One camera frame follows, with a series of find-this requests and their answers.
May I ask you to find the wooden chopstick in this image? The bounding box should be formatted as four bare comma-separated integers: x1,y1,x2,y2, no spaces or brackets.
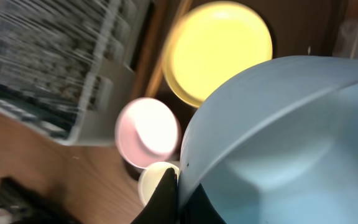
144,0,193,98
129,0,169,101

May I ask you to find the wooden chopstick right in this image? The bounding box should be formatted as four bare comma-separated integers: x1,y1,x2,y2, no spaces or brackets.
144,0,193,98

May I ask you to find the yellow plate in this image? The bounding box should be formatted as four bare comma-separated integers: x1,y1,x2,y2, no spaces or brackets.
163,1,273,108

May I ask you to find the small white cup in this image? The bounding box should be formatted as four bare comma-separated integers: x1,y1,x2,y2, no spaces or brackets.
138,161,180,206

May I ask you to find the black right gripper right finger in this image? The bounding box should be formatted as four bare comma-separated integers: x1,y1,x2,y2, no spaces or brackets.
180,184,226,224

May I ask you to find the pink white bowl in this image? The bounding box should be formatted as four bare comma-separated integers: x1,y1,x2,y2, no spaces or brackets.
114,98,180,169

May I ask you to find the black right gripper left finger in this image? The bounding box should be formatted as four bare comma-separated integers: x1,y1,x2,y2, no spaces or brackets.
131,168,178,224

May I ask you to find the grey plastic dish rack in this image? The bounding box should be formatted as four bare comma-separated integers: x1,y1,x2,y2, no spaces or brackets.
0,0,153,146

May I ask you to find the light blue bowl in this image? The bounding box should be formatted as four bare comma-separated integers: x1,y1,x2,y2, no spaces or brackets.
179,56,358,223

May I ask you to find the wooden chopstick left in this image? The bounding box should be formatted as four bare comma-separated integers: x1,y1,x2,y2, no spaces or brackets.
129,0,169,101

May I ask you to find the dark brown serving tray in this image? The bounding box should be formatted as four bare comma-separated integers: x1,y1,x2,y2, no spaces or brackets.
122,0,347,181

